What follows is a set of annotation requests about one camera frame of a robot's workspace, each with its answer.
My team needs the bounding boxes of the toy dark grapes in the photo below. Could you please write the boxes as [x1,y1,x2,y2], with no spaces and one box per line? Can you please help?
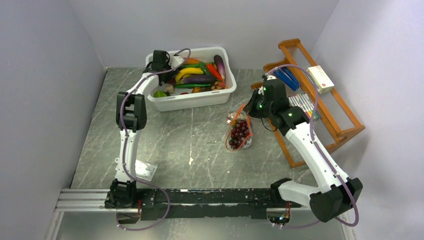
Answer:
[228,119,250,150]

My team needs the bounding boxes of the clear zip top bag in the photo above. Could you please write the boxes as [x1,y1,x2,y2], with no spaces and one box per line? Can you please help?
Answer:
[225,103,253,152]

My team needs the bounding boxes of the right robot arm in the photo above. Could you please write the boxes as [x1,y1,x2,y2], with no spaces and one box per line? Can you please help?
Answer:
[247,79,363,223]

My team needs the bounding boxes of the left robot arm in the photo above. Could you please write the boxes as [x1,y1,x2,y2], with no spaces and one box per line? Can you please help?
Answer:
[104,50,172,209]

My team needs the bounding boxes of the toy yellow banana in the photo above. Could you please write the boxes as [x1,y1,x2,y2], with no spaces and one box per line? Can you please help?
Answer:
[175,67,204,83]

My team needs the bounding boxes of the toy green lime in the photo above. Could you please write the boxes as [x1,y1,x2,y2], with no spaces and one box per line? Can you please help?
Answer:
[153,90,169,98]

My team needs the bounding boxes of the toy purple eggplant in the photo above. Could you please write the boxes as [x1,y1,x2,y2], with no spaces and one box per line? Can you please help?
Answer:
[179,74,218,85]

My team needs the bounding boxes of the toy orange papaya slice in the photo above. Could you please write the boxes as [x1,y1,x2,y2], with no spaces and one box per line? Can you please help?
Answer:
[183,58,201,65]

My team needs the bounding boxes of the toy green chili pepper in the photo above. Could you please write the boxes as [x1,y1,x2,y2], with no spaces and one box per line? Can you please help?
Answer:
[179,62,217,70]

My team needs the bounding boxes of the blue stapler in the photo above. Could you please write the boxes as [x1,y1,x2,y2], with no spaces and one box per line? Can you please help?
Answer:
[272,67,301,91]

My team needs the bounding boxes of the wooden shelf rack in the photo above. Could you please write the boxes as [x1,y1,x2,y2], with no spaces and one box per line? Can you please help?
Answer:
[263,38,365,168]

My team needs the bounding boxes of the coloured marker set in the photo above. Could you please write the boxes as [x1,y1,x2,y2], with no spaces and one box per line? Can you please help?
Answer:
[288,93,314,118]

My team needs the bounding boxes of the toy red chili pepper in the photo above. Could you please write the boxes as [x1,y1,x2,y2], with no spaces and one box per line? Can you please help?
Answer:
[206,63,224,82]

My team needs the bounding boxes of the white plastic bin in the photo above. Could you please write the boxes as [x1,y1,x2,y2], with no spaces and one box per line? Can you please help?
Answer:
[147,46,237,112]

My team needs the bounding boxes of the white red box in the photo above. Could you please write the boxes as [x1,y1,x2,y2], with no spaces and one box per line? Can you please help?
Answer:
[307,65,335,94]

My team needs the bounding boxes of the flat clear packet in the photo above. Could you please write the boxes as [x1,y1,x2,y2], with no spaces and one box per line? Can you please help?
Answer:
[135,159,158,182]

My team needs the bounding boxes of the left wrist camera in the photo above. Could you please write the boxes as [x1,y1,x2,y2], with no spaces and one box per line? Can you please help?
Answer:
[169,55,185,69]

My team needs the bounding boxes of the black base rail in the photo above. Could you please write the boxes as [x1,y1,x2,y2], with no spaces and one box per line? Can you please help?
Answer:
[104,180,302,222]

